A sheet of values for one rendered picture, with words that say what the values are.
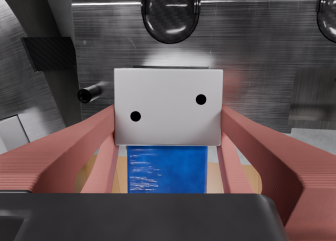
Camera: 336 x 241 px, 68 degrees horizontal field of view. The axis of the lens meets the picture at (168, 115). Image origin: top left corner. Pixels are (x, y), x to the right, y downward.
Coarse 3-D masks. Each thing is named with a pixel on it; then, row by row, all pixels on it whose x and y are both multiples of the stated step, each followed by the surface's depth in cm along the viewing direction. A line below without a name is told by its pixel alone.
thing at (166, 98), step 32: (128, 96) 11; (160, 96) 11; (192, 96) 11; (128, 128) 12; (160, 128) 12; (192, 128) 12; (128, 160) 13; (160, 160) 13; (192, 160) 13; (128, 192) 13; (160, 192) 13; (192, 192) 13
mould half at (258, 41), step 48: (96, 0) 17; (240, 0) 15; (288, 0) 15; (96, 48) 18; (144, 48) 17; (192, 48) 17; (240, 48) 16; (288, 48) 16; (240, 96) 17; (288, 96) 16
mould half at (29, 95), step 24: (0, 0) 20; (24, 0) 22; (0, 24) 21; (24, 24) 22; (48, 24) 25; (0, 48) 22; (0, 72) 23; (24, 72) 23; (48, 72) 23; (72, 72) 27; (0, 96) 24; (24, 96) 23; (48, 96) 23; (72, 96) 26; (24, 120) 24; (48, 120) 24; (72, 120) 25
